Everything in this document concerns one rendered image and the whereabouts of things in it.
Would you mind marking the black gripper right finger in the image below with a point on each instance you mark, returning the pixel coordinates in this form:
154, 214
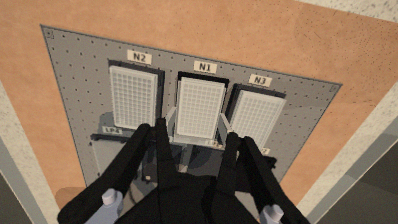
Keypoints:
273, 206

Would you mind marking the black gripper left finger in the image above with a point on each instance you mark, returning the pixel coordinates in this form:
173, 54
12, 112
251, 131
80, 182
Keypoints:
102, 201

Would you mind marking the grey perforated base plate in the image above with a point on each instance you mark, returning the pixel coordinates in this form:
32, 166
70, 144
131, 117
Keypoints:
80, 66

